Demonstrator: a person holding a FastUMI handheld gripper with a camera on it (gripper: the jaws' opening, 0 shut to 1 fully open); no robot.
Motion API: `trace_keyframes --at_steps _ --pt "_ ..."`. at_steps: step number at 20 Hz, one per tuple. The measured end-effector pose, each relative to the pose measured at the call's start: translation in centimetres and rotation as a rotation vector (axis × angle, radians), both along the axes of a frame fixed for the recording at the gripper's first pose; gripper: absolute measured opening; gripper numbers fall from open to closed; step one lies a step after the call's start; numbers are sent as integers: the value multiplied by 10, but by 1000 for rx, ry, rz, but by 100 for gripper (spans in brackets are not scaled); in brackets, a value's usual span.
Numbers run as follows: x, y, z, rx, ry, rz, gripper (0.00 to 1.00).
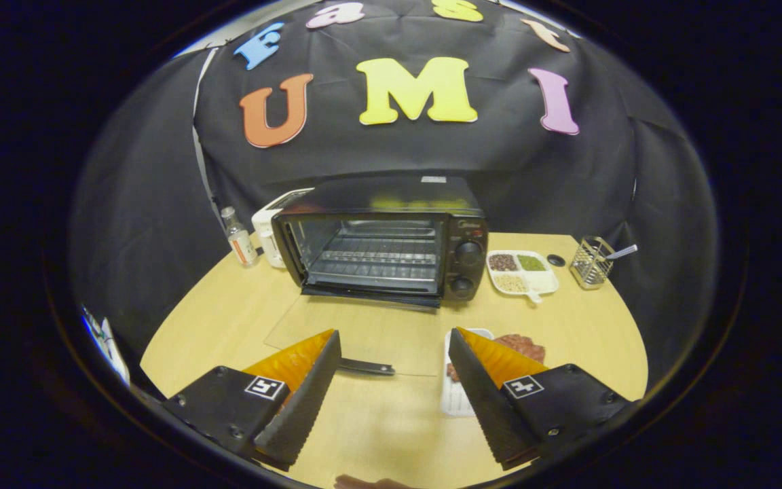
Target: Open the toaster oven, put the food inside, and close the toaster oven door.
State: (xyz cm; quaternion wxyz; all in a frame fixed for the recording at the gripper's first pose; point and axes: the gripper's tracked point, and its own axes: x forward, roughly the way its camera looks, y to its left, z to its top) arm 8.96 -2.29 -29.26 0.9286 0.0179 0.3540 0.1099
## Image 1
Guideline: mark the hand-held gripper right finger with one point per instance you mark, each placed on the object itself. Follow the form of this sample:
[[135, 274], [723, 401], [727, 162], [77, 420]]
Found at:
[[486, 407]]

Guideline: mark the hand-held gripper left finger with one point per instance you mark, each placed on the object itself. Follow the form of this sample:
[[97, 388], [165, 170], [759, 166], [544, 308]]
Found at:
[[303, 414]]

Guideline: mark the brown meat piece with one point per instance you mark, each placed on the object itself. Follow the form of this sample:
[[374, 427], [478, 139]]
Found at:
[[523, 346]]

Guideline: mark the black toaster oven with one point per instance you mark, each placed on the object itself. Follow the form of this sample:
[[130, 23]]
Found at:
[[466, 224]]

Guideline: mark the white rectangular food tray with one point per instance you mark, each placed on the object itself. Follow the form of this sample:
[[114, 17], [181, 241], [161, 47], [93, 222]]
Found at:
[[452, 397]]

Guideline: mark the white divided dish with grains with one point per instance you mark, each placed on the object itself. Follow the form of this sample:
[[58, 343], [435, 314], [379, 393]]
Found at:
[[540, 280]]

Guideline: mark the small black round cap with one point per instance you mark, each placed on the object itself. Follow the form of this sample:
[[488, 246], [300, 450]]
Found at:
[[556, 259]]

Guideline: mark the small clear bottle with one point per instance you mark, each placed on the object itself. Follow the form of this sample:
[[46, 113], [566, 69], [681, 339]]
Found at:
[[240, 241]]

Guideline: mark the white kitchen appliance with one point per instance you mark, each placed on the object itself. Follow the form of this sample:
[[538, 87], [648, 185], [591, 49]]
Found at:
[[265, 227]]

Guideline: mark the white printed paper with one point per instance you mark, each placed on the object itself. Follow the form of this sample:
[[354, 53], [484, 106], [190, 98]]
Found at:
[[109, 343]]

